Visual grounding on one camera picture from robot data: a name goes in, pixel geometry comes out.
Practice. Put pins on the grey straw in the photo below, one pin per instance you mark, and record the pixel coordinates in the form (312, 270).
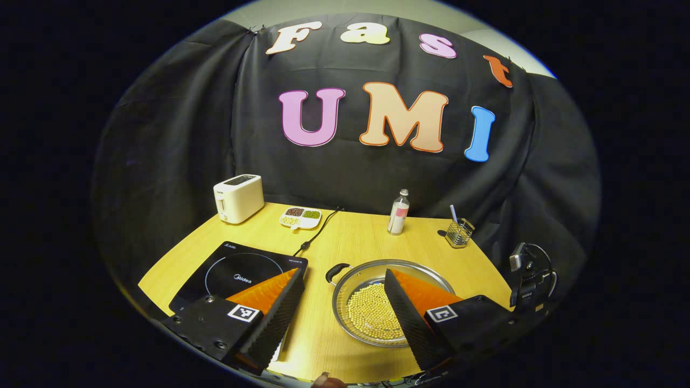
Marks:
(454, 213)

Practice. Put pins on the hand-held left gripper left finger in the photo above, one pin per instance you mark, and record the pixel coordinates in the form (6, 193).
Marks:
(277, 323)

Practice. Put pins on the black induction cooktop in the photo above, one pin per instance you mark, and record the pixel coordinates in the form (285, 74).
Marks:
(242, 269)

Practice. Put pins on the small clear grid holder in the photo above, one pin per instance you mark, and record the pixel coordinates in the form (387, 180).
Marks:
(460, 234)

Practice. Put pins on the white toaster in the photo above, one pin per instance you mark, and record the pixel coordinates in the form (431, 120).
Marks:
(237, 199)

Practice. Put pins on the heap of yellow soybeans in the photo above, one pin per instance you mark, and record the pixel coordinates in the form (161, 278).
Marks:
(372, 312)

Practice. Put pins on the clear bottle with pink label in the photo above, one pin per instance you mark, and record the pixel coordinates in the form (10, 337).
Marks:
(398, 218)

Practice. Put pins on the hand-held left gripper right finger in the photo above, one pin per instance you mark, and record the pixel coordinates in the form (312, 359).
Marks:
(409, 323)

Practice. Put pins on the white divided bean dish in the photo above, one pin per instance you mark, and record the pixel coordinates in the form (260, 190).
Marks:
(300, 218)

